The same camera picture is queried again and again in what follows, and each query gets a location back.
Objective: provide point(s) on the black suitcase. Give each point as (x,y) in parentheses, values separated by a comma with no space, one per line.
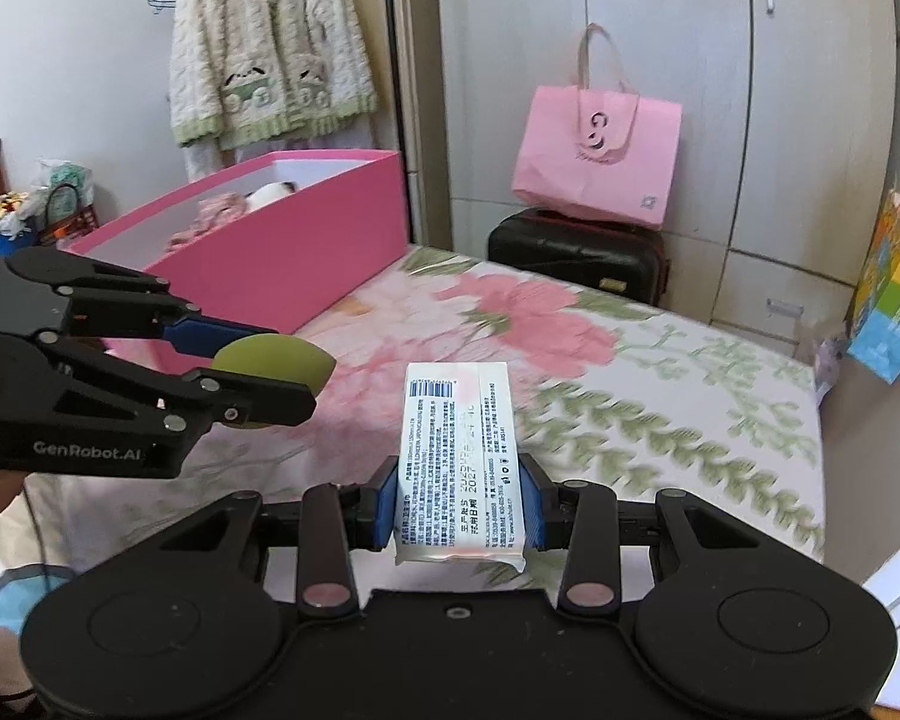
(627,261)

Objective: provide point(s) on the white plush sheep toy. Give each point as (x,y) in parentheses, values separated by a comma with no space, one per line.
(269,194)

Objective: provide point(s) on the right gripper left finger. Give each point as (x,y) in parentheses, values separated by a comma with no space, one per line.
(336,520)

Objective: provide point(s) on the grey wardrobe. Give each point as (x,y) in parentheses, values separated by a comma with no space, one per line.
(787,109)

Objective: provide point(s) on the colourful gift bag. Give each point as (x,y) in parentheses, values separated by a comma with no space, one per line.
(875,321)

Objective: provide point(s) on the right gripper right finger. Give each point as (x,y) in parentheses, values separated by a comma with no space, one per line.
(581,518)

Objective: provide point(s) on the white tissue pack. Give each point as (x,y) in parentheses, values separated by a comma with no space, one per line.
(459,496)

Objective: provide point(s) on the pink floral fabric pouch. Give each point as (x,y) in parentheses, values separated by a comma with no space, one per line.
(213,213)

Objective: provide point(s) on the green round plush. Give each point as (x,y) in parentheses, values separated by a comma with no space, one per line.
(268,380)

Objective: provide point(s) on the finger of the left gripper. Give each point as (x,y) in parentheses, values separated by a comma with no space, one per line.
(95,384)
(79,297)

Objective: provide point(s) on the pink paper tote bag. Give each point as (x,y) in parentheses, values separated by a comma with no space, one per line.
(596,149)

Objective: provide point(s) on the pink storage box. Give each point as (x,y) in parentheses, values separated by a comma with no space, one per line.
(285,261)

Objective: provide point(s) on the cream knitted cardigan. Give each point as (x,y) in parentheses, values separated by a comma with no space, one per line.
(246,71)

